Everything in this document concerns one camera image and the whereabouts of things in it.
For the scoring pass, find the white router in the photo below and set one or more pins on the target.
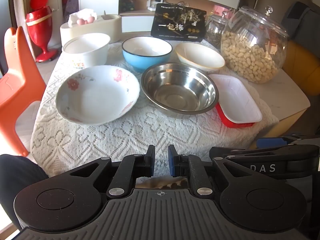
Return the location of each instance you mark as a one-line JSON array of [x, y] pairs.
[[156, 5]]

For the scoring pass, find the white lace tablecloth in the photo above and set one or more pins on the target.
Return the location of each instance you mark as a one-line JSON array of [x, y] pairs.
[[125, 135]]

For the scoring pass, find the large glass jar of peanuts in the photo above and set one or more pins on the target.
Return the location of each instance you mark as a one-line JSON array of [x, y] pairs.
[[250, 62]]

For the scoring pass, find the white floral shallow bowl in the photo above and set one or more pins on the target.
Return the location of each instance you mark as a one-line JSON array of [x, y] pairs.
[[100, 100]]

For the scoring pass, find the small glass jar of seeds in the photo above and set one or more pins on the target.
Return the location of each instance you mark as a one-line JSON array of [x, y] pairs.
[[215, 32]]

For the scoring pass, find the black printed box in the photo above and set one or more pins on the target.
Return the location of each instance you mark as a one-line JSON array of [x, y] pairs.
[[175, 27]]

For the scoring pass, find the dark toy car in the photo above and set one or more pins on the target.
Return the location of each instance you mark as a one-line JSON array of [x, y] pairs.
[[128, 3]]

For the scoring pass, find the tall white bowl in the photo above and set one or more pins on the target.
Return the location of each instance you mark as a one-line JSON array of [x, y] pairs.
[[85, 52]]

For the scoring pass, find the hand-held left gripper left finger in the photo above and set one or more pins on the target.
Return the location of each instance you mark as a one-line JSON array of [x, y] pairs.
[[150, 161]]

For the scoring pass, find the stainless steel bowl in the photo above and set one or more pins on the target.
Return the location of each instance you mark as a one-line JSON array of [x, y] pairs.
[[180, 90]]

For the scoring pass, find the orange plastic chair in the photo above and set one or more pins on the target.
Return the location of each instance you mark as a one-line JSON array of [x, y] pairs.
[[15, 85]]

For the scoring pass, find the cream bowl with tan rim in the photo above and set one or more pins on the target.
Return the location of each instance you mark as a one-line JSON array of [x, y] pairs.
[[197, 55]]

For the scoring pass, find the white tissue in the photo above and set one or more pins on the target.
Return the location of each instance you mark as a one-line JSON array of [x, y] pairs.
[[82, 13]]

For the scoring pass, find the person's dark trouser leg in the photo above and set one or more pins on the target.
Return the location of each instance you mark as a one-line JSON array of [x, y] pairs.
[[17, 180]]

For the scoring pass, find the red trash can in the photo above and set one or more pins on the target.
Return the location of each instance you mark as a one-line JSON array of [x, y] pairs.
[[37, 30]]

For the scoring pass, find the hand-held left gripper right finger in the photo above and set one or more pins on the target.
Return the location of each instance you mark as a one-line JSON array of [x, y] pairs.
[[172, 162]]

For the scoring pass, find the grey cloth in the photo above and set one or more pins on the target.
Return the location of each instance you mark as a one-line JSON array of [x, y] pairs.
[[305, 20]]

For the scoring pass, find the yellow chair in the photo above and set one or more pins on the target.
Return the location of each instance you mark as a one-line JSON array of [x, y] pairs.
[[302, 62]]

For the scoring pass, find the cream tissue box holder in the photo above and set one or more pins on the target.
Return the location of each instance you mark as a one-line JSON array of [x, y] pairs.
[[100, 30]]

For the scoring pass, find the blue enamel bowl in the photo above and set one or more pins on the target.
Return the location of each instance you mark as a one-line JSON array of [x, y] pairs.
[[140, 63]]

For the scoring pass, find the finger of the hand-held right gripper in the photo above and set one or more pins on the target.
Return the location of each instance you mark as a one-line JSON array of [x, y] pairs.
[[230, 151], [271, 143]]

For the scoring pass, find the white plastic tray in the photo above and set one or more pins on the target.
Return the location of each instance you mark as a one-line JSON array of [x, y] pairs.
[[237, 100]]

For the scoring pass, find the red plastic tray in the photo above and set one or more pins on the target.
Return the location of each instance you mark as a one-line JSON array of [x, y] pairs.
[[225, 121]]

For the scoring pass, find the pink box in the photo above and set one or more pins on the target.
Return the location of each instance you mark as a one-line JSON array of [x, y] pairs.
[[222, 10]]

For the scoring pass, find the pink egg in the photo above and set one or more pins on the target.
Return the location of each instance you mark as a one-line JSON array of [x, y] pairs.
[[90, 19], [80, 22]]

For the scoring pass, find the purple figure sticker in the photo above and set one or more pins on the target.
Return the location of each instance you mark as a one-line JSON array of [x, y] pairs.
[[71, 7]]

